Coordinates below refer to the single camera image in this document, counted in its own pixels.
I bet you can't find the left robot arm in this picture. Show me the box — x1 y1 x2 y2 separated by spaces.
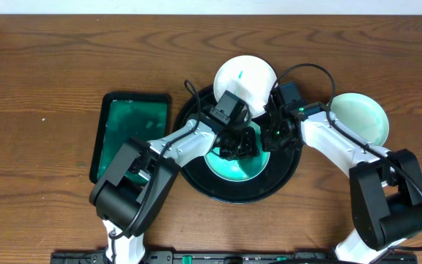
89 116 259 263

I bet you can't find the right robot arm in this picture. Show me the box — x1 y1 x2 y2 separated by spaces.
262 100 422 263

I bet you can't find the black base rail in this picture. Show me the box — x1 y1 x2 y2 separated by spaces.
49 249 419 264

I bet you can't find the light green plate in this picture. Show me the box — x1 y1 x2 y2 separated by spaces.
331 92 390 146
204 121 270 182

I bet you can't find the white plate with green stains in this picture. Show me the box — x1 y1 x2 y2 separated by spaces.
213 55 277 118

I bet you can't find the round black tray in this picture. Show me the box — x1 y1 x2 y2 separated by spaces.
173 84 303 205

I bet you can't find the black rectangular tray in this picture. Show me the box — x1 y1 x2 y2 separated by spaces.
89 92 171 183

